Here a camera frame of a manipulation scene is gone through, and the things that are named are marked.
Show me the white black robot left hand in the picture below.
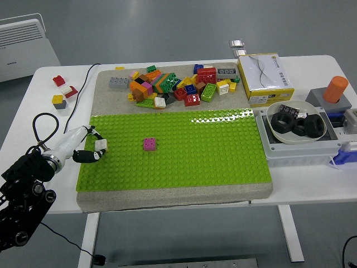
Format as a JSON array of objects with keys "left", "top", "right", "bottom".
[{"left": 41, "top": 125, "right": 109, "bottom": 164}]

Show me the grey long toy brick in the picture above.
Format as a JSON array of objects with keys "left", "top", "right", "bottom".
[{"left": 108, "top": 76, "right": 131, "bottom": 90}]

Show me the red sloped toy brick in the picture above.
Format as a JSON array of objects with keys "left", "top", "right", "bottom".
[{"left": 64, "top": 85, "right": 79, "bottom": 99}]

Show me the white orange toy brick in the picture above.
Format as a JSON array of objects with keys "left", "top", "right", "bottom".
[{"left": 153, "top": 96, "right": 167, "bottom": 110}]

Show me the small red toy brick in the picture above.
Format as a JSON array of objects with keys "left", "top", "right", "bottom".
[{"left": 173, "top": 87, "right": 187, "bottom": 101}]

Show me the green studded baseplate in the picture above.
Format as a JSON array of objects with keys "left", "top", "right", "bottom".
[{"left": 75, "top": 108, "right": 273, "bottom": 193}]

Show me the glossy red toy brick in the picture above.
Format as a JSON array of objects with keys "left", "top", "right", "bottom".
[{"left": 184, "top": 94, "right": 201, "bottom": 107}]

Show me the lime green toy brick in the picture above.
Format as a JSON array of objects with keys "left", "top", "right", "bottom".
[{"left": 200, "top": 83, "right": 218, "bottom": 103}]

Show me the large red toy brick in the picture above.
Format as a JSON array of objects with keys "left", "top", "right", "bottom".
[{"left": 196, "top": 67, "right": 218, "bottom": 84}]

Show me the white yellow toy brick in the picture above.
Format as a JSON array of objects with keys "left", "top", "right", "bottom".
[{"left": 216, "top": 80, "right": 230, "bottom": 96}]

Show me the grey three-stud toy brick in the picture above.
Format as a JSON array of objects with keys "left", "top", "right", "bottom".
[{"left": 216, "top": 68, "right": 238, "bottom": 79}]

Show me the flat green long brick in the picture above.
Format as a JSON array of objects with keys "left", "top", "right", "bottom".
[{"left": 135, "top": 97, "right": 157, "bottom": 109}]

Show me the white table leg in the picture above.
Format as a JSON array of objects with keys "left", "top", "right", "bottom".
[
  {"left": 77, "top": 212, "right": 100, "bottom": 268},
  {"left": 277, "top": 205, "right": 305, "bottom": 263}
]

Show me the white panel heater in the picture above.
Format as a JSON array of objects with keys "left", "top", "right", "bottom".
[{"left": 0, "top": 13, "right": 61, "bottom": 83}]

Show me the grey-brown mat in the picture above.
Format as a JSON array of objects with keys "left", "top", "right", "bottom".
[{"left": 76, "top": 61, "right": 274, "bottom": 213}]

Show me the striped green orange brick stack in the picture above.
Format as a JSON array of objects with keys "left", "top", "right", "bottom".
[{"left": 151, "top": 72, "right": 181, "bottom": 94}]

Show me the white yellow cardboard box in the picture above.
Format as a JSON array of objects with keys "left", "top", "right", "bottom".
[{"left": 237, "top": 52, "right": 295, "bottom": 108}]

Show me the large black nut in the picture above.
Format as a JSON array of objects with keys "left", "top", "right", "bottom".
[
  {"left": 271, "top": 112, "right": 296, "bottom": 136},
  {"left": 303, "top": 113, "right": 327, "bottom": 138}
]

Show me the dark brown packet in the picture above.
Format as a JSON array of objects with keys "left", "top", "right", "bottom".
[{"left": 278, "top": 104, "right": 301, "bottom": 117}]

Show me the grey plastic junction box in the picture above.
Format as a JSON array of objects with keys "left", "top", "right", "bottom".
[{"left": 255, "top": 107, "right": 343, "bottom": 168}]

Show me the small black nut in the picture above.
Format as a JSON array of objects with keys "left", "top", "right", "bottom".
[{"left": 292, "top": 118, "right": 307, "bottom": 137}]

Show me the white bowl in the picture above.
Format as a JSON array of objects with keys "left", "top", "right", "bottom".
[{"left": 266, "top": 99, "right": 327, "bottom": 145}]

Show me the grey block base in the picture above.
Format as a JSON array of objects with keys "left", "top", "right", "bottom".
[{"left": 305, "top": 88, "right": 353, "bottom": 113}]

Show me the blue flat plate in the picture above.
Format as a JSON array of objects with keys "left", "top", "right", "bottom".
[{"left": 326, "top": 110, "right": 350, "bottom": 119}]

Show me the orange cylinder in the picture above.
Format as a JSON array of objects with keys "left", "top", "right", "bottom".
[{"left": 322, "top": 75, "right": 349, "bottom": 104}]

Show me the blue plastic block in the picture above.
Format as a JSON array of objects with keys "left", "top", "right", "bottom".
[{"left": 333, "top": 147, "right": 357, "bottom": 166}]

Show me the grey white clamp piece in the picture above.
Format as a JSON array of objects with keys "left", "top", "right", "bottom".
[{"left": 342, "top": 108, "right": 357, "bottom": 132}]

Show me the thin black power cord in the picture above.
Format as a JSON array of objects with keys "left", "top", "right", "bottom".
[{"left": 63, "top": 63, "right": 102, "bottom": 133}]

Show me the black floor cable with plug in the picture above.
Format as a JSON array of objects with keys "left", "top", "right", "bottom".
[{"left": 40, "top": 222, "right": 107, "bottom": 266}]

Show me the white cable tie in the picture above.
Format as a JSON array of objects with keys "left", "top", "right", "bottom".
[{"left": 328, "top": 156, "right": 342, "bottom": 171}]

